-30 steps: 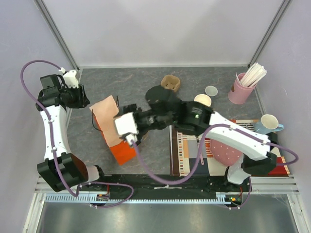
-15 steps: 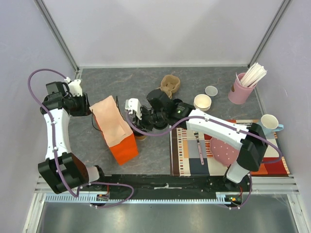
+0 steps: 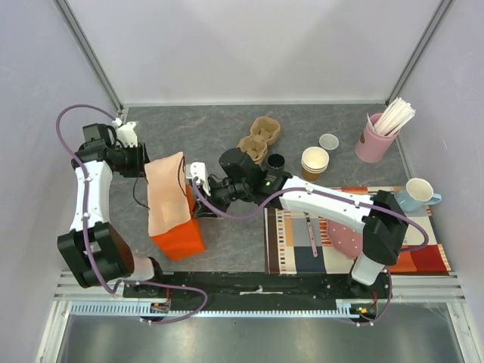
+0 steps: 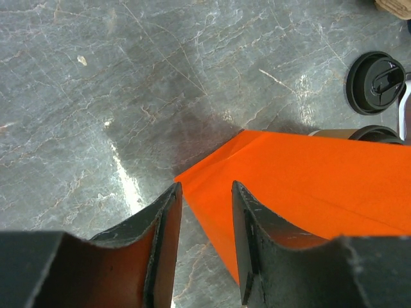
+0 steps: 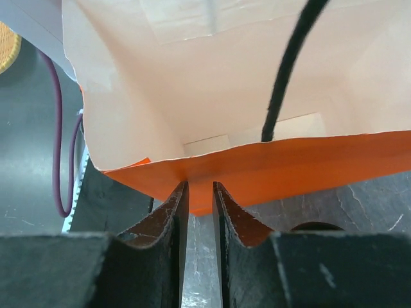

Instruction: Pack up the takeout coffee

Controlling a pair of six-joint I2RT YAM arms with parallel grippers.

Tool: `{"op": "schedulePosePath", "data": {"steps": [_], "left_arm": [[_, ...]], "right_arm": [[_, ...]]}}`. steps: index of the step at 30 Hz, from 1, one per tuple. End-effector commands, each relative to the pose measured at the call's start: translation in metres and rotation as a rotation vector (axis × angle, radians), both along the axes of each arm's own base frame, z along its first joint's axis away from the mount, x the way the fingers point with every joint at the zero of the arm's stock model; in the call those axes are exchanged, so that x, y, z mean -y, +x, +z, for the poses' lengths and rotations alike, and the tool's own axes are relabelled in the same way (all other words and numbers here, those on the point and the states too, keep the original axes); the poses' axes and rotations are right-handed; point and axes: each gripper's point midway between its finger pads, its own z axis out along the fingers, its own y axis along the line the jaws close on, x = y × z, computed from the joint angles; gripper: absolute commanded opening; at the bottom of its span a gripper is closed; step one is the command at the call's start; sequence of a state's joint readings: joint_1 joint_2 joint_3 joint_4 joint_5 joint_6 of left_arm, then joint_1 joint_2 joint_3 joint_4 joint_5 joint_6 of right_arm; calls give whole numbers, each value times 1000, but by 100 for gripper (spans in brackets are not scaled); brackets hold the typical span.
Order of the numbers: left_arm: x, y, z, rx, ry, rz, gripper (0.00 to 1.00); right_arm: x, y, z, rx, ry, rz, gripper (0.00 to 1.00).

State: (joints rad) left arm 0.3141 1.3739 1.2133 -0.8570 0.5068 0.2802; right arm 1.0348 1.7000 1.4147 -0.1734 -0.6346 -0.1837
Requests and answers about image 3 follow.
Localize orange paper bag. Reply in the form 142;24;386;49
144;151;206;261

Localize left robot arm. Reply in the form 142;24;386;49
57;122;166;297

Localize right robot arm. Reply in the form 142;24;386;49
186;148;408;298

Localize dark blue ceramic mug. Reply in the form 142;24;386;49
266;154;285;170

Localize cardboard cup carrier stack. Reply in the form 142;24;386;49
237;116;281;165

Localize patterned colourful placemat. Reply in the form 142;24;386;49
265;206;451;275

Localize stack of brown paper cups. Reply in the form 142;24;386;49
301;147;330;182

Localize pink dotted plate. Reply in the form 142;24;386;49
327;220;363;259

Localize pink straw holder cup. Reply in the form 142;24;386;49
355;113;398;163

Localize bundle of white straws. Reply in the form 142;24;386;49
373;98;416;136

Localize light blue mug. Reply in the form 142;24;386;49
395;178;442;213

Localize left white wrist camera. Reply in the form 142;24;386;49
112;118;138;147

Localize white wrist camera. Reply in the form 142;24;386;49
112;118;138;147
185;162;211;196

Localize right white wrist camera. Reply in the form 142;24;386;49
185;162;211;196

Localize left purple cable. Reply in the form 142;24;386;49
55;104;209;325

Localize purple cable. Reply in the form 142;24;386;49
55;104;209;325
191;177;430;327

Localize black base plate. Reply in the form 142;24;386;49
123;271;389;310

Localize fork with pink handle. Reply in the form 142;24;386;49
304;213;318;257

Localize grey slotted cable duct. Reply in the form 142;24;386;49
70;299;379;318

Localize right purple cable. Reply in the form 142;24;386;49
191;177;430;327

